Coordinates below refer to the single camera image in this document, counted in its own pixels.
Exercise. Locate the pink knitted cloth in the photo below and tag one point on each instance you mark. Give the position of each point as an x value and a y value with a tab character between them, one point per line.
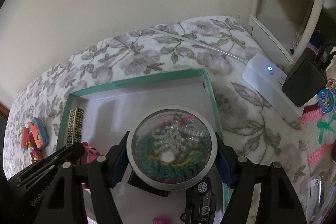
319	136

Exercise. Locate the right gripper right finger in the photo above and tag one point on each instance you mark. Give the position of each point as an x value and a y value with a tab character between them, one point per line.
278	201

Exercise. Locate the brown puppy toy figure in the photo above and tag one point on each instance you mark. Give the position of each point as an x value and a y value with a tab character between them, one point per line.
35	152

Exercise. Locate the purple lip balm tube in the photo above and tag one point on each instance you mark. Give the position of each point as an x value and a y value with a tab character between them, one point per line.
161	220

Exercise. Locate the teal cardboard box lid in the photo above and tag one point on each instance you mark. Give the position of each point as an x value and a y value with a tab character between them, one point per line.
112	109

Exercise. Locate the round tin with beads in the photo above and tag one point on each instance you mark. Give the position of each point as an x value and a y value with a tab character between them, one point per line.
172	148

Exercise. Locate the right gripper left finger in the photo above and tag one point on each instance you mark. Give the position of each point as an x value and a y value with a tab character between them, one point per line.
61	200

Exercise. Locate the white power strip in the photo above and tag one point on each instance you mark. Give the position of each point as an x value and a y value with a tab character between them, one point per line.
267	79

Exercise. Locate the red toy piece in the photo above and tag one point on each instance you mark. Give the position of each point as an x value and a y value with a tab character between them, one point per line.
24	138

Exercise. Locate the gold metal hair comb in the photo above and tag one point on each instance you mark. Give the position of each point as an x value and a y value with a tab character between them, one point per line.
74	129

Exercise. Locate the large pink blue toy block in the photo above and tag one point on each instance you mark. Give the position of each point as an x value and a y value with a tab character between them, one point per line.
38	130

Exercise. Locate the black toy car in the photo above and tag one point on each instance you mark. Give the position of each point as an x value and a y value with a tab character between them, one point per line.
201	203

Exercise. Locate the pink wrist band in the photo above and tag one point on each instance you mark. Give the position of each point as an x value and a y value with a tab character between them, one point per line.
90	154

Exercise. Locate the black power adapter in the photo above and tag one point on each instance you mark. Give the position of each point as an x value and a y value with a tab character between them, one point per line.
303	82

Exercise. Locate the floral grey white blanket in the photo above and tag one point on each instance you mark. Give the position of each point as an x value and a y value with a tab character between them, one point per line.
218	44

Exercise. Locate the white plastic shelf rack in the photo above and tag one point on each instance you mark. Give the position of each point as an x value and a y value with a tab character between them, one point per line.
283	28

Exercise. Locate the dark wooden furniture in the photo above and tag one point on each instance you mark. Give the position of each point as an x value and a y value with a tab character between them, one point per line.
4	113

